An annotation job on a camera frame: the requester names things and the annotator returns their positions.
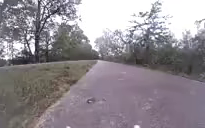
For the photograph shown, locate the row of trees and bushes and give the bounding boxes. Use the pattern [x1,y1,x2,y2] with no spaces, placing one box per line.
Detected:
[94,0,205,84]

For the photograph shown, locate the grey asphalt path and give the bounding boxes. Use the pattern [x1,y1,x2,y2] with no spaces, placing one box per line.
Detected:
[33,59,205,128]

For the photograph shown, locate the grass verge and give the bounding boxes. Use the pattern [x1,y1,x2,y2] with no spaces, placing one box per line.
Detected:
[0,59,99,128]

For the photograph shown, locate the dark lump on path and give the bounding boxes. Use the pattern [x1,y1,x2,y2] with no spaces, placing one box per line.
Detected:
[86,96,97,104]

